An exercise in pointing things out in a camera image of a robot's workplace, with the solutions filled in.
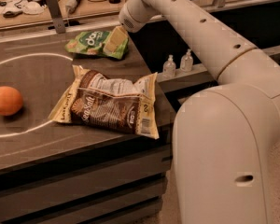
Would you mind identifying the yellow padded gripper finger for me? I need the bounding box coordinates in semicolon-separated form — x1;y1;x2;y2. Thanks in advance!
103;26;128;54

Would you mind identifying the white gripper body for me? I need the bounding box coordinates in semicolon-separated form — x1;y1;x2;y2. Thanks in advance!
119;0;159;33

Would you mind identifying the green rice chip bag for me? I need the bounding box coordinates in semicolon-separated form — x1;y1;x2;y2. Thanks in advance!
65;31;129;60

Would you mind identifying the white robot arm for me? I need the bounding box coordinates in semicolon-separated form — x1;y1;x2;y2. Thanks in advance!
119;0;280;224

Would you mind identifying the brown sea salt chip bag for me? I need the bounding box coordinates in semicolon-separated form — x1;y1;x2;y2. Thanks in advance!
49;65;159;139

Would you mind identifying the left clear sanitizer bottle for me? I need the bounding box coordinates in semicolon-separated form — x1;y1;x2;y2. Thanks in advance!
162;54;176;78

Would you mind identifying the clear sanitizer bottle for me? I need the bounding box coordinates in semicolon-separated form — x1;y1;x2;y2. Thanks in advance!
162;54;176;78
180;49;193;72

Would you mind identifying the right clear sanitizer bottle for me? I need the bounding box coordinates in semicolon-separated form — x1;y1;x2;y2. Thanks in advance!
180;49;193;72

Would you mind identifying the grey metal ledge shelf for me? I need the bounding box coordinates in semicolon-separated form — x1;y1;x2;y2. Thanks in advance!
157;45;280;93

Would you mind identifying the white cloth on desk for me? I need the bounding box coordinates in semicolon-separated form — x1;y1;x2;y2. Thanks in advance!
0;0;46;15

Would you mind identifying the orange fruit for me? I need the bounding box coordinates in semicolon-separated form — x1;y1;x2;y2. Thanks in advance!
0;86;23;116

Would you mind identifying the dark slatted counter cabinet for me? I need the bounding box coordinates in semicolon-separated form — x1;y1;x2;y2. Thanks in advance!
0;122;172;224

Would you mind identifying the handheld tool with cable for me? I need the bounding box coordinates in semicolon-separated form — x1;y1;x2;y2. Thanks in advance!
65;0;81;14

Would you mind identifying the left metal bracket post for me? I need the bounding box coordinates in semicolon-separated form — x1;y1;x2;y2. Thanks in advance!
46;0;66;34

